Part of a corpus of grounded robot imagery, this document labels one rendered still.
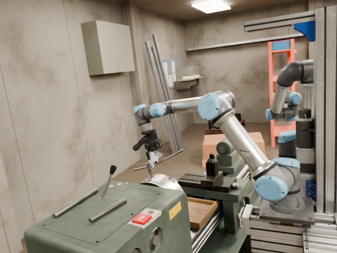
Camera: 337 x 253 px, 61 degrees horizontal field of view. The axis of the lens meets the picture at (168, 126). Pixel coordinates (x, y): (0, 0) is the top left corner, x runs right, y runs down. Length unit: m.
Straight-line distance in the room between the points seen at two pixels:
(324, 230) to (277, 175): 0.35
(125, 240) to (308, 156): 0.99
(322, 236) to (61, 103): 3.72
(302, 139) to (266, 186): 0.43
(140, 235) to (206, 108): 0.59
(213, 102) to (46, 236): 0.86
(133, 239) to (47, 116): 3.25
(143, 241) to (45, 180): 3.14
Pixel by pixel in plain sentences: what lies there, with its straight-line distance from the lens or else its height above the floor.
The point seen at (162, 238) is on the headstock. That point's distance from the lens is 1.31.
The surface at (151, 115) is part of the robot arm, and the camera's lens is 1.53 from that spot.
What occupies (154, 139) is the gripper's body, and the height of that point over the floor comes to 1.46.
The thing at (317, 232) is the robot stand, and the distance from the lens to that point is 1.45.
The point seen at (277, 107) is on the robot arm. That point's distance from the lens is 1.98.
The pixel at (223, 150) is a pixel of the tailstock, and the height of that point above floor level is 1.08.
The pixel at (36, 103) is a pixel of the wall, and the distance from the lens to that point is 4.09.
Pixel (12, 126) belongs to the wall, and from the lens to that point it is 3.85.
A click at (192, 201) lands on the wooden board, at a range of 2.14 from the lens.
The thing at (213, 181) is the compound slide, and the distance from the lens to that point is 2.11.
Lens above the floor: 1.84
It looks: 11 degrees down
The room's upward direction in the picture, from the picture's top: 6 degrees counter-clockwise
